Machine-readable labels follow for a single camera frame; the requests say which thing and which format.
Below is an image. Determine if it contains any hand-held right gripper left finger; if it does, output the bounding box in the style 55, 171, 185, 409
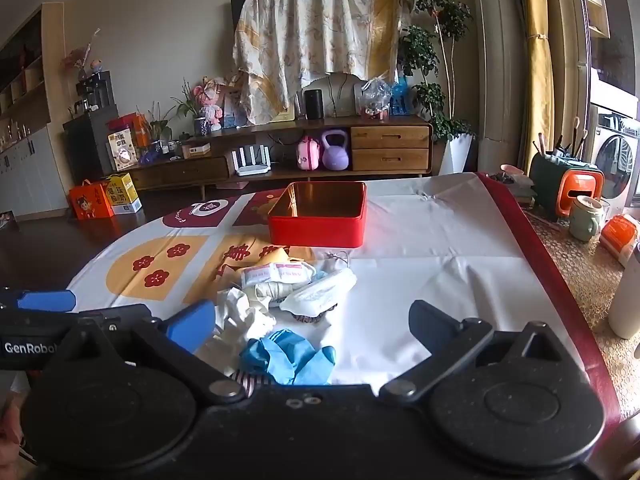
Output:
42, 300, 246, 406

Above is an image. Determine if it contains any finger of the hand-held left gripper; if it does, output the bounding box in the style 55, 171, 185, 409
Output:
67, 304, 153, 323
0, 289, 77, 312

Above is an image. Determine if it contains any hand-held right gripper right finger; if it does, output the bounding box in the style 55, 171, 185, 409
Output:
379, 300, 568, 406

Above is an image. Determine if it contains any white cloth pouch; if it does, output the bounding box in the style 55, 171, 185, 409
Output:
212, 287, 278, 361

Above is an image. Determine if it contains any white mesh drawstring bag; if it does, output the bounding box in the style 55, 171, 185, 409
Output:
279, 250, 358, 317

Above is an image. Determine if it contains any brown scrunchie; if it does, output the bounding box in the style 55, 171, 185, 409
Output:
287, 310, 333, 329

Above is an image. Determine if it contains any person's left hand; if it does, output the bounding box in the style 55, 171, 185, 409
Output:
0, 392, 31, 462

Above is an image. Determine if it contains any printed tablecloth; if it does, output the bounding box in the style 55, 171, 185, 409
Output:
65, 172, 621, 411

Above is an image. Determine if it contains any yellow cloth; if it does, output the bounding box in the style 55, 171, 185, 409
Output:
217, 245, 306, 286

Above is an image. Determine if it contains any white red-print packet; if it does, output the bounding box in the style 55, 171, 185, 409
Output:
242, 265, 281, 289
272, 259, 316, 282

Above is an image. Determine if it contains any cream rolled cloth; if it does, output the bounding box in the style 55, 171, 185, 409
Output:
255, 280, 307, 307

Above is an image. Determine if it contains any blue rubber glove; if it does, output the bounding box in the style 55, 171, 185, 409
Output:
240, 329, 337, 386

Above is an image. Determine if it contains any orange gift box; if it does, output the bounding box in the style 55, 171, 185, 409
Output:
68, 180, 116, 220

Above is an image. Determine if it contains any yellow gift box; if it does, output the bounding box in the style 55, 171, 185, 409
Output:
100, 173, 142, 215

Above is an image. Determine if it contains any dark wide cabinet drawer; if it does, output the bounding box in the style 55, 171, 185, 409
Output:
132, 157, 231, 189

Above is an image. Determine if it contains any patterned table cover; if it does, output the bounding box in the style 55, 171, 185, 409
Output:
522, 207, 640, 411

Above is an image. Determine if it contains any black side cabinet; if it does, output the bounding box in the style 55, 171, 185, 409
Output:
62, 104, 121, 181

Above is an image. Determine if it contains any white router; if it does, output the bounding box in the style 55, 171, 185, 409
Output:
227, 144, 273, 177

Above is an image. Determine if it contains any wooden cabinet drawer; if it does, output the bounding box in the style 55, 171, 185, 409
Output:
351, 149, 431, 172
350, 125, 431, 150

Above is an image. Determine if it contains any white tall planter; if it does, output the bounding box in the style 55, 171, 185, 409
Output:
439, 132, 475, 177

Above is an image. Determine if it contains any green mug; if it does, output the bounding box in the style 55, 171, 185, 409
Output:
569, 195, 608, 242

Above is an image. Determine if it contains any orange gift bag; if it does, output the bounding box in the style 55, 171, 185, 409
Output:
107, 112, 151, 148

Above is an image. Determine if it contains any small potted plant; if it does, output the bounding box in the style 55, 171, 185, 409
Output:
145, 102, 173, 153

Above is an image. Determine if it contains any purple kettlebell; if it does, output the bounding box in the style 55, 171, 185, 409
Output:
321, 130, 351, 171

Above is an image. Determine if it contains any white bottle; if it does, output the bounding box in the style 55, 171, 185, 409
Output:
607, 242, 640, 339

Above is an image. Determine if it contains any potted orchid plant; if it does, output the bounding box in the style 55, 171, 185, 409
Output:
167, 80, 211, 137

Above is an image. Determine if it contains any pink toy suitcase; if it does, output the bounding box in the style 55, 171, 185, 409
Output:
296, 135, 321, 171

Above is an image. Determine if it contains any orange and white pack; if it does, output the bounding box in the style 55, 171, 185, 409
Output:
599, 214, 640, 267

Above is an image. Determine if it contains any orange plastic stool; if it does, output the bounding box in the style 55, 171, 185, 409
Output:
556, 170, 607, 218

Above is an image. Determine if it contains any wooden TV cabinet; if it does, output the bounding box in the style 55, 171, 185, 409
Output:
117, 115, 435, 201

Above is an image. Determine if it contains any blue picture box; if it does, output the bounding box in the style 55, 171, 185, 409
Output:
222, 91, 248, 128

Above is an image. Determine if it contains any pink doll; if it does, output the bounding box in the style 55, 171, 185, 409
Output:
192, 76, 227, 128

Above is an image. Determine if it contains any black coffee machine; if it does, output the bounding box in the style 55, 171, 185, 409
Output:
75, 71, 113, 113

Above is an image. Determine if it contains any clear bag of toys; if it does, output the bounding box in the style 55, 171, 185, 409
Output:
359, 77, 393, 121

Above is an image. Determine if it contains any washing machine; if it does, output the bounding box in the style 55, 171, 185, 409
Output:
585, 102, 640, 216

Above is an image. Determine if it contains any black speaker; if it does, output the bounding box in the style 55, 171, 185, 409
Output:
303, 89, 324, 121

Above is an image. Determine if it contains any dried flower bouquet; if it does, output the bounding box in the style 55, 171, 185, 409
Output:
62, 30, 103, 81

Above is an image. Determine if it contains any fan-shaped white ornament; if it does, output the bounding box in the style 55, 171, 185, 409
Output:
302, 72, 363, 118

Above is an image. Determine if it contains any beige standing air conditioner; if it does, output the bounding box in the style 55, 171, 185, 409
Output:
470, 0, 531, 173

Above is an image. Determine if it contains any yellow curtain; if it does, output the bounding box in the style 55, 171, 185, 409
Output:
520, 0, 557, 171

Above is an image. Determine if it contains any tall green houseplant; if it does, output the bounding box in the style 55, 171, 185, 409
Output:
397, 0, 476, 143

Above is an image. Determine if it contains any floral bed sheet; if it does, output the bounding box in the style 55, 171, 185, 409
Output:
232, 0, 416, 126

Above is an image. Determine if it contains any television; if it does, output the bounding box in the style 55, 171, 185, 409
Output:
230, 0, 250, 56

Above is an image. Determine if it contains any wall shelf unit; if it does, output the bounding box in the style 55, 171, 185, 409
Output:
0, 2, 67, 221

